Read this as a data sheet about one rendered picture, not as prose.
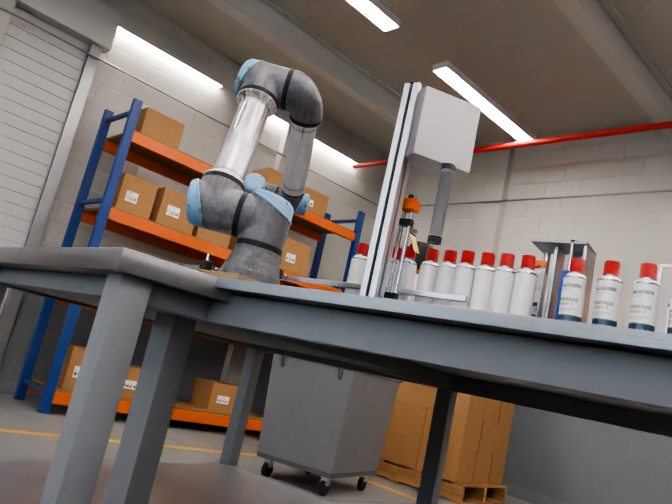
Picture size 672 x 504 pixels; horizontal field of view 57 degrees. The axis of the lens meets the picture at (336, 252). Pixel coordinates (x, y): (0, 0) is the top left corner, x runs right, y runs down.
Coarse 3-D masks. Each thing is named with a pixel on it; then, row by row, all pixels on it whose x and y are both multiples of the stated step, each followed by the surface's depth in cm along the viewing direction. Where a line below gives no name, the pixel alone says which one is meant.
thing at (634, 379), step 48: (192, 336) 128; (288, 336) 108; (336, 336) 102; (384, 336) 97; (432, 336) 93; (480, 336) 89; (144, 384) 123; (240, 384) 290; (432, 384) 221; (480, 384) 228; (576, 384) 80; (624, 384) 77; (144, 432) 119; (240, 432) 285; (432, 432) 232; (0, 480) 174; (144, 480) 120; (192, 480) 230; (240, 480) 251; (432, 480) 227
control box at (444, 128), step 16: (432, 96) 161; (448, 96) 163; (416, 112) 162; (432, 112) 161; (448, 112) 162; (464, 112) 164; (416, 128) 159; (432, 128) 160; (448, 128) 162; (464, 128) 163; (416, 144) 158; (432, 144) 159; (448, 144) 161; (464, 144) 163; (416, 160) 162; (432, 160) 159; (448, 160) 161; (464, 160) 162
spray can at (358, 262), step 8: (360, 248) 177; (368, 248) 178; (360, 256) 176; (352, 264) 176; (360, 264) 175; (352, 272) 175; (360, 272) 175; (352, 280) 175; (360, 280) 175; (352, 288) 174
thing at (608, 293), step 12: (612, 264) 139; (612, 276) 138; (600, 288) 138; (612, 288) 137; (600, 300) 138; (612, 300) 136; (600, 312) 137; (612, 312) 136; (600, 324) 136; (612, 324) 136
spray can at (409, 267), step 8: (408, 248) 169; (408, 256) 168; (408, 264) 167; (416, 264) 168; (408, 272) 166; (400, 280) 166; (408, 280) 166; (408, 288) 166; (400, 296) 165; (408, 296) 166
